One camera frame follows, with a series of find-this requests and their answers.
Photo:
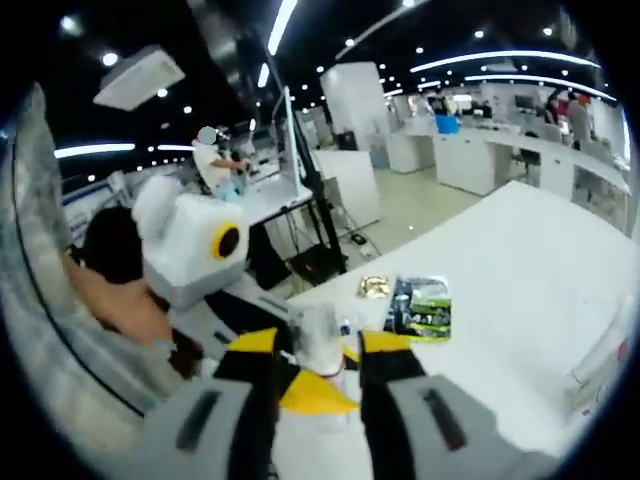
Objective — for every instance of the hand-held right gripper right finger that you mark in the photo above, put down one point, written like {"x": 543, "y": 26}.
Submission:
{"x": 390, "y": 400}

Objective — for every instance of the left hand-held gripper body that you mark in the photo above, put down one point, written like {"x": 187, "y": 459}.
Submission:
{"x": 190, "y": 240}

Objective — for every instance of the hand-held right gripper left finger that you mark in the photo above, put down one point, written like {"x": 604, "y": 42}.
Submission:
{"x": 250, "y": 410}

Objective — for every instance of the white skincare bottle red label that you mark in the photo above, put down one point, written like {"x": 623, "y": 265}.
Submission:
{"x": 317, "y": 340}

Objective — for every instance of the clear blue skincare sachet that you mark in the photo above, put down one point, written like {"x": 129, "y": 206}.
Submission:
{"x": 346, "y": 327}

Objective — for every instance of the dark green skincare sachet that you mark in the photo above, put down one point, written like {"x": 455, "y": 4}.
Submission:
{"x": 422, "y": 310}

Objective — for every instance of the gold foil skincare sachet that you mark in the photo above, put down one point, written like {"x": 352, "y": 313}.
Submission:
{"x": 372, "y": 286}

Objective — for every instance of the blue storage box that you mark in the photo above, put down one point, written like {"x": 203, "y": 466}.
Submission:
{"x": 447, "y": 123}

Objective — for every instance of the dark rounded object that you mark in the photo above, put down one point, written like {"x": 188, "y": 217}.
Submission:
{"x": 112, "y": 245}

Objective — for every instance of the black tripod stand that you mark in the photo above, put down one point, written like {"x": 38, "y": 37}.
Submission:
{"x": 315, "y": 262}

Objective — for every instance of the white standing panel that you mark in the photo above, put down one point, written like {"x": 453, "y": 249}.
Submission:
{"x": 290, "y": 150}

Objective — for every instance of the person's plaid shirt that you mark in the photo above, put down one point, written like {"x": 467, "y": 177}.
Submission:
{"x": 45, "y": 300}

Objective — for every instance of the white low cabinet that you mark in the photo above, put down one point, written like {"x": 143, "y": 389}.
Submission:
{"x": 345, "y": 185}

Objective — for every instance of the ceiling air conditioner unit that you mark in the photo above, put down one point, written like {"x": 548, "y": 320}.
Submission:
{"x": 140, "y": 77}

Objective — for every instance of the black office chair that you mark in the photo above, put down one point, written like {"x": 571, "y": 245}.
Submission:
{"x": 527, "y": 157}

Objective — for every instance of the white office desk row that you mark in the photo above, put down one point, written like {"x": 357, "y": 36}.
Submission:
{"x": 500, "y": 140}

